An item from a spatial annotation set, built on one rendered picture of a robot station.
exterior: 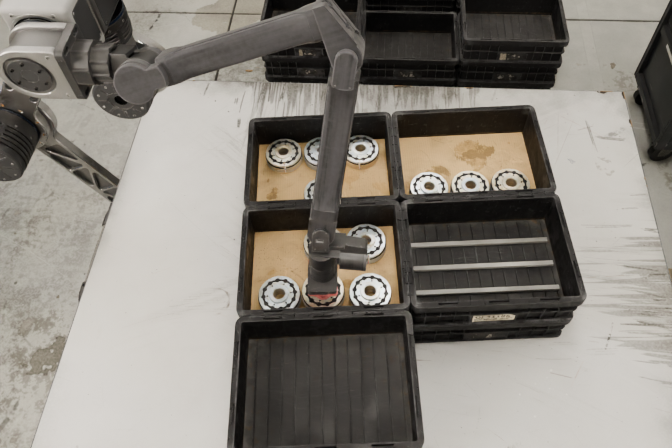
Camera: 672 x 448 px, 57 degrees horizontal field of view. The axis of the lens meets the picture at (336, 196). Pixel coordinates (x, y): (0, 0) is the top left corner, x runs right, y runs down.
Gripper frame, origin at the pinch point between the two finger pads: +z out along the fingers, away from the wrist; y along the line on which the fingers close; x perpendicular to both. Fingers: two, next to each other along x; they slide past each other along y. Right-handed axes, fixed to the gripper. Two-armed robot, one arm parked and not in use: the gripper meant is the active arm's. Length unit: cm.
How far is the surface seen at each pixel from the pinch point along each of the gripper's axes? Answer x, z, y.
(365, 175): -11.4, 6.6, 37.4
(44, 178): 130, 96, 99
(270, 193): 15.1, 7.4, 32.1
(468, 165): -40, 6, 40
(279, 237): 11.9, 7.0, 17.8
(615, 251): -81, 17, 18
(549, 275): -56, 4, 5
